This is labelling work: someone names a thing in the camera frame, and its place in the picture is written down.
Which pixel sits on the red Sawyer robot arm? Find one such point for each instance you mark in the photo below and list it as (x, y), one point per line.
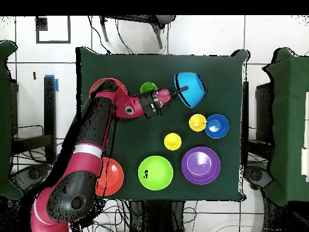
(79, 169)

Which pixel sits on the dark blue plastic bowl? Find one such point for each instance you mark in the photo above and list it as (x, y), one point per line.
(216, 126)

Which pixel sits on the purple plastic bowl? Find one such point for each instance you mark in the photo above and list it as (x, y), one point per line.
(201, 165)

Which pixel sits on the yellow smooth plastic cup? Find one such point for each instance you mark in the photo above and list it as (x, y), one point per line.
(172, 141)

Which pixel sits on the green stepped plastic cup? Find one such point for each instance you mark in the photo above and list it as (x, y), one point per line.
(147, 87)

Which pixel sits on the blue tape strip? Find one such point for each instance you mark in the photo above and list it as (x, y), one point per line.
(57, 85)

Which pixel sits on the light green plastic bowl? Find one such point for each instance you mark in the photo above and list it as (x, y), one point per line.
(159, 172)

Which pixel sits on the black metal stand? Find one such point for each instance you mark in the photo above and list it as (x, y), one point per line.
(49, 108)
(264, 108)

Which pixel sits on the black chair base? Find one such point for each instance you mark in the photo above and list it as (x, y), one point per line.
(256, 175)
(33, 174)

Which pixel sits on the light blue plastic bowl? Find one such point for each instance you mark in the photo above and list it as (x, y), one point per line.
(193, 96)

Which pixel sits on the dark green tablecloth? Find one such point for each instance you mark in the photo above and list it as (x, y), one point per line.
(181, 65)

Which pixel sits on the white panel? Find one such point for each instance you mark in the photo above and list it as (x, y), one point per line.
(305, 145)

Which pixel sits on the black square frame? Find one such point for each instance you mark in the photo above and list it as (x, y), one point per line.
(41, 24)

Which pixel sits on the yellow stepped plastic cup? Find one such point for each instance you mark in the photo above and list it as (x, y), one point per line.
(197, 122)

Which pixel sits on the orange plastic bowl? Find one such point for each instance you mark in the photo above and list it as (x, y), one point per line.
(113, 176)
(92, 89)

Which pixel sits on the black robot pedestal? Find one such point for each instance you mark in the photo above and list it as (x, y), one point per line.
(157, 217)

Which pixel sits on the grey metal-legged chair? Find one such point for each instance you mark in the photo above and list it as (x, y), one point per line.
(164, 19)

